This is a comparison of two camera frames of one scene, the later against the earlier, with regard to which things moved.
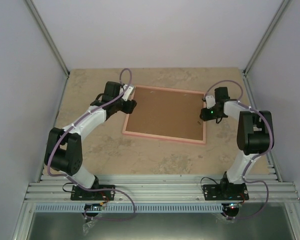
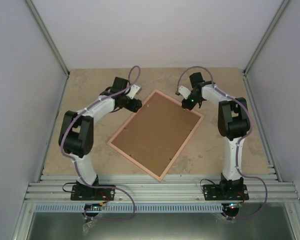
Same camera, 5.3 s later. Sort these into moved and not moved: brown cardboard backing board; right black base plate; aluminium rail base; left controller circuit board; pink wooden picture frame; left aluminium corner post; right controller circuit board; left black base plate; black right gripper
Moved: brown cardboard backing board; pink wooden picture frame; black right gripper
Not moved: left black base plate; left aluminium corner post; aluminium rail base; left controller circuit board; right controller circuit board; right black base plate
